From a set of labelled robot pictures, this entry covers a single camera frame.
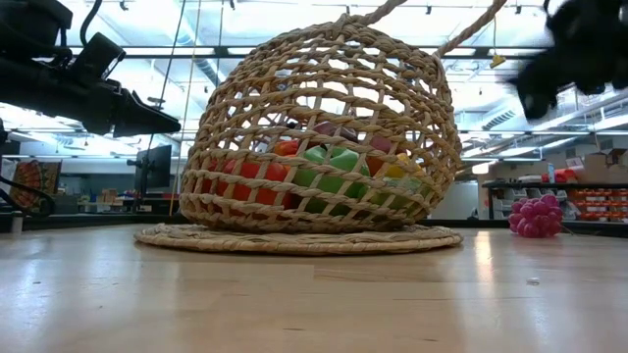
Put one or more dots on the yellow bell pepper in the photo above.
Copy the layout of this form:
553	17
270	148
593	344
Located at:
398	169

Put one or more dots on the purple grape bunch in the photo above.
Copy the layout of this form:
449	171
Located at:
535	216

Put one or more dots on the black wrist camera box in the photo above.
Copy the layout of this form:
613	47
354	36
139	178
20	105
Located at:
100	56

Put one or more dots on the black bin shelving rack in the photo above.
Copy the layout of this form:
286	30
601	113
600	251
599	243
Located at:
598	203

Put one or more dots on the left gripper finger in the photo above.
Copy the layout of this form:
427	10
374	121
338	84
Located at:
144	120

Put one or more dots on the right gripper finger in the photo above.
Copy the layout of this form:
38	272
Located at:
535	95

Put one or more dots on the bright green apple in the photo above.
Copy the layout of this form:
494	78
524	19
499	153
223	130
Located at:
333	159

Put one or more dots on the small red fruit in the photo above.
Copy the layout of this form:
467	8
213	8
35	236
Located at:
250	171

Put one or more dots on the black monitor on stand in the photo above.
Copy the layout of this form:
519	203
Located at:
157	166

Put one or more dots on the colourful patterned panel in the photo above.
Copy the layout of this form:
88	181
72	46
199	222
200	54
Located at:
36	179

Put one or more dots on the red pomegranate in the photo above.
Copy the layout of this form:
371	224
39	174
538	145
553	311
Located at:
328	129

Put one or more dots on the brown cardboard boxes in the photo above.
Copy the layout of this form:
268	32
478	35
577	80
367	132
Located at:
601	169

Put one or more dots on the red plastic container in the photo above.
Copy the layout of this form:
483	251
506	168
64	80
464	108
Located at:
561	175

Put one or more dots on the yellow hanging tag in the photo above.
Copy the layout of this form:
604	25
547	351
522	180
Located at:
497	61

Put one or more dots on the white sign card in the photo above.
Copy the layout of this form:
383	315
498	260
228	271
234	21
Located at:
575	163

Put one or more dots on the blue bottle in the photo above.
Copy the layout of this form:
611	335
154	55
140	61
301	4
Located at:
551	174

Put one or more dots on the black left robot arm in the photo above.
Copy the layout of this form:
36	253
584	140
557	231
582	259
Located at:
29	29

